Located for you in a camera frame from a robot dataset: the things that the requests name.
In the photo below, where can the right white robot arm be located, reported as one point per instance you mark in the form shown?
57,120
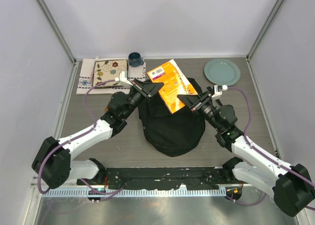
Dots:
289,186

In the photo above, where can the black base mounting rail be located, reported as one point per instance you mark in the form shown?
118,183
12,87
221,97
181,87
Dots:
166,178

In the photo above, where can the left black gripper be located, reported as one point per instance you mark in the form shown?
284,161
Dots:
145,89

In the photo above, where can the white patterned cloth mat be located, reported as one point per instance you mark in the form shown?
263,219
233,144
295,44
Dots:
87,69

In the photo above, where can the light teal round plate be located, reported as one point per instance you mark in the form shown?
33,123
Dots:
222,72

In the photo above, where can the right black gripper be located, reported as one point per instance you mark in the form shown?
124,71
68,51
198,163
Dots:
194,101

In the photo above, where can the floral square ceramic plate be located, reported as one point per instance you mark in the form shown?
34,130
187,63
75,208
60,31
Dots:
108,70

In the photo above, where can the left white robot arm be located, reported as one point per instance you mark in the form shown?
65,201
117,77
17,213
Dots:
55,161

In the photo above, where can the white slotted cable duct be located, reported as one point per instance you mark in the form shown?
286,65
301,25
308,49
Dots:
182,191

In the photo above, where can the dark blue ceramic cup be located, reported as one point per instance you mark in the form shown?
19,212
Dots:
135,59

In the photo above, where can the black student backpack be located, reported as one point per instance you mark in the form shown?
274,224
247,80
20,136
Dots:
171,134

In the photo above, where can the orange paperback book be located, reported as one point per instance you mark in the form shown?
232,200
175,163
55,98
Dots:
175,83

